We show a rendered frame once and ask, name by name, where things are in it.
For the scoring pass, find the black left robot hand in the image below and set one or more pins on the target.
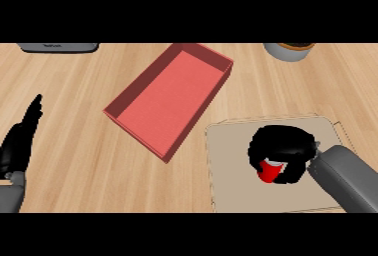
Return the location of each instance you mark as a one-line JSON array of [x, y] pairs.
[[20, 143]]

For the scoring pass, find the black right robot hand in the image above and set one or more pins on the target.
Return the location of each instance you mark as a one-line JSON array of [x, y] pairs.
[[283, 140]]

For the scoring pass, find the red can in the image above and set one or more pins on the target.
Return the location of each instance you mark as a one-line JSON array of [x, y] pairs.
[[269, 171]]

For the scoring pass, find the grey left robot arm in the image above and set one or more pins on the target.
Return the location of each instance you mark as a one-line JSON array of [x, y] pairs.
[[9, 195]]

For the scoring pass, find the tan cardboard box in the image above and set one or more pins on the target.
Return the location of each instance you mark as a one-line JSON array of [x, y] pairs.
[[266, 193]]

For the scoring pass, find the red tray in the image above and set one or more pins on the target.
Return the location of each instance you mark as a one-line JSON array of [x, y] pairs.
[[170, 100]]

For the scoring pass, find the grey round pot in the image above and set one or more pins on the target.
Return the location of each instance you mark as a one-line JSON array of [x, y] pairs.
[[290, 51]]

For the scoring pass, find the grey flat appliance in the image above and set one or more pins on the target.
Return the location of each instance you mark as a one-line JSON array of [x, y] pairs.
[[60, 47]]

